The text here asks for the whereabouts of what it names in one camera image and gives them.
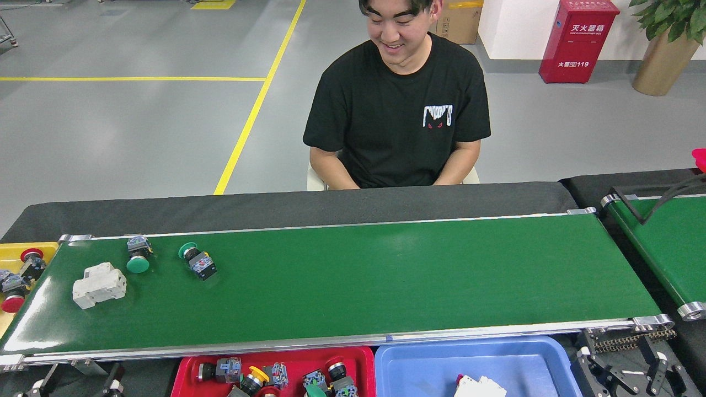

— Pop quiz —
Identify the potted plant gold pot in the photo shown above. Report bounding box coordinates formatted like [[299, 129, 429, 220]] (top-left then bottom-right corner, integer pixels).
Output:
[[629, 0, 706, 97]]

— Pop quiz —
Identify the yellow plastic tray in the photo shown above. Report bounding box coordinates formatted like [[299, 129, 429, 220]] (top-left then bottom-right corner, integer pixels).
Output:
[[0, 242, 60, 340]]

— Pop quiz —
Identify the green conveyor belt long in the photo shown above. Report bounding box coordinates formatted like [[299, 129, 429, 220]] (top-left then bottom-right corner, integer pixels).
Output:
[[0, 207, 675, 373]]

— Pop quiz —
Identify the grey office chair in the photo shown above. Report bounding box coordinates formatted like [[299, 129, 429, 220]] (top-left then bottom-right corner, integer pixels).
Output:
[[307, 163, 480, 192]]

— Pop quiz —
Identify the red plastic tray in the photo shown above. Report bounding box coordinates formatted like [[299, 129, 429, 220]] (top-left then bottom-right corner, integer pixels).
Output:
[[170, 346, 377, 397]]

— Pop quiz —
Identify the yellow push button switch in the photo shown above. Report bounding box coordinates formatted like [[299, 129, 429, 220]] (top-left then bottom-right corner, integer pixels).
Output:
[[227, 366, 270, 397]]

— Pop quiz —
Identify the metal frame rack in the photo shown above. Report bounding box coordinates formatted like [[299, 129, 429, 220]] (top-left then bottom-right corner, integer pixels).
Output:
[[0, 14, 18, 47]]

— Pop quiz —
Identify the conveyor drive chain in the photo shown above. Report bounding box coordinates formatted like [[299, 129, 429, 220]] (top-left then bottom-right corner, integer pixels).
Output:
[[593, 328, 677, 353]]

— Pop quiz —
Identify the cardboard box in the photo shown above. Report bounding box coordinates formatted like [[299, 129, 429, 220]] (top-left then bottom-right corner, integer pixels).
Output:
[[429, 0, 485, 45]]

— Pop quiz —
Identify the person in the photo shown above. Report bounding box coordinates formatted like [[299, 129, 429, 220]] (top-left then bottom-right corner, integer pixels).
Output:
[[302, 0, 491, 191]]

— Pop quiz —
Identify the blue plastic tray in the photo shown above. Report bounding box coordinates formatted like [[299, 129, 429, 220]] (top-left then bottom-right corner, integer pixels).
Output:
[[375, 335, 584, 397]]

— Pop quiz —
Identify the green conveyor belt short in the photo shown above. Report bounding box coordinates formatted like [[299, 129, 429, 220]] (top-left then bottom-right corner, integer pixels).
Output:
[[600, 187, 706, 321]]

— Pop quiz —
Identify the red fire extinguisher box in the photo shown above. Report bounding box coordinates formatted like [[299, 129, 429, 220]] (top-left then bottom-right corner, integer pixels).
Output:
[[538, 0, 621, 84]]

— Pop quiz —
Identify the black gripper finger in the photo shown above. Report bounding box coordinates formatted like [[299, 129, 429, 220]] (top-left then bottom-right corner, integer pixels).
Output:
[[101, 362, 126, 397], [15, 363, 59, 397], [637, 335, 689, 397], [570, 345, 629, 397]]

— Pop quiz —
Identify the black metal guide bar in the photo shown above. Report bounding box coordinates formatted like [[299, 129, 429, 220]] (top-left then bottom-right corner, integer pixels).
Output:
[[608, 174, 706, 225]]

